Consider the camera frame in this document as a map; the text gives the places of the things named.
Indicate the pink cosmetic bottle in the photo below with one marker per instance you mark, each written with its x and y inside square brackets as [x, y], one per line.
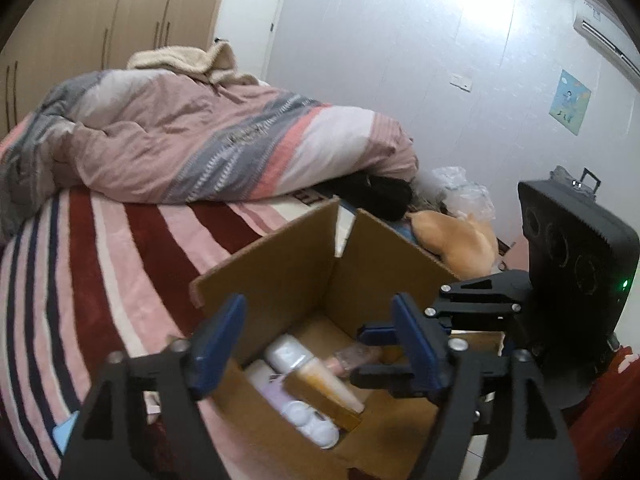
[344, 361]

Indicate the white earbuds case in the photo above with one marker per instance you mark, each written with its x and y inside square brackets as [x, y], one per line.
[311, 424]

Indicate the black suitcase handle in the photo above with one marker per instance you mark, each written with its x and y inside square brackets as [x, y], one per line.
[588, 184]

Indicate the light blue flat card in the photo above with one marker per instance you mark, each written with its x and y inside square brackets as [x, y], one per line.
[61, 433]

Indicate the white bottle yellow label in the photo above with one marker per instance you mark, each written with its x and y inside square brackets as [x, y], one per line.
[288, 356]

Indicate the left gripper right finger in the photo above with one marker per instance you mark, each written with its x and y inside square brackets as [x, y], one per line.
[478, 393]

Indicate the white door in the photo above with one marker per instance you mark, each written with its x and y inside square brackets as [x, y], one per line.
[249, 26]

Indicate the tan plush toy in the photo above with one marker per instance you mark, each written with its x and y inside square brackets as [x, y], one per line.
[467, 247]

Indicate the black clothing heap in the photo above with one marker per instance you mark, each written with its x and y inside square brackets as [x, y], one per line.
[385, 198]

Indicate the brown cardboard box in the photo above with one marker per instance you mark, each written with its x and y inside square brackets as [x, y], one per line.
[297, 282]

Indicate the pink grey striped duvet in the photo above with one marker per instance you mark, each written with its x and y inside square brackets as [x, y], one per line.
[157, 137]

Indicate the striped red pink bedspread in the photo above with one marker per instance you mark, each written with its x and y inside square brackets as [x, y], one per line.
[88, 276]

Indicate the white wall switch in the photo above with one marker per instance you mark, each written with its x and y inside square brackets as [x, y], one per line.
[461, 82]

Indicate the cartoon wall poster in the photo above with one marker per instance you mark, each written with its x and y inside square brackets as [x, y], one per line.
[570, 102]

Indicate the beige wooden wardrobe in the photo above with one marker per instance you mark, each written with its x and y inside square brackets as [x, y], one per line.
[58, 39]

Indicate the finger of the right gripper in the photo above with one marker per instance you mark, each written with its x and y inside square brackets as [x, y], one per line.
[397, 379]
[377, 335]

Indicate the black camera housing right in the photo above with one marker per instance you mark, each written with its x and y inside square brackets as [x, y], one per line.
[581, 256]

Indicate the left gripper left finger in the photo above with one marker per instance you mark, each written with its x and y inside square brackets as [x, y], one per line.
[141, 419]

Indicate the lavender box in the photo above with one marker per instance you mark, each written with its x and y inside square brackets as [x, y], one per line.
[269, 384]

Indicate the white air conditioner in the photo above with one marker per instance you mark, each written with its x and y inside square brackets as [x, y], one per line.
[606, 37]

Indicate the clear plastic bags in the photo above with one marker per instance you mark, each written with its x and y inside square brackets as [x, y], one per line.
[451, 192]

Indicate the red patterned sleeve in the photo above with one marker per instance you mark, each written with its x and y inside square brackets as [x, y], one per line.
[608, 416]

